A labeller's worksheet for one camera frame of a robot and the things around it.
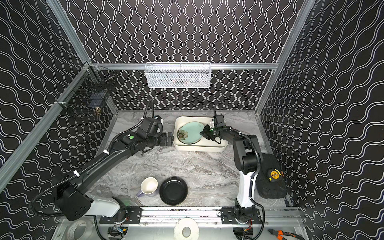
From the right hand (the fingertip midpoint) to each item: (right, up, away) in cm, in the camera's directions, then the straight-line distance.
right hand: (201, 133), depth 101 cm
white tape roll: (-9, -44, -30) cm, 54 cm away
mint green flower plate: (-8, 0, +4) cm, 9 cm away
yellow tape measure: (+38, -21, -23) cm, 48 cm away
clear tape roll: (-61, -45, -29) cm, 82 cm away
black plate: (-16, -31, -19) cm, 39 cm away
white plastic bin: (+1, -8, -1) cm, 8 cm away
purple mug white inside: (-30, -28, -19) cm, 45 cm away
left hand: (-20, 0, -22) cm, 30 cm away
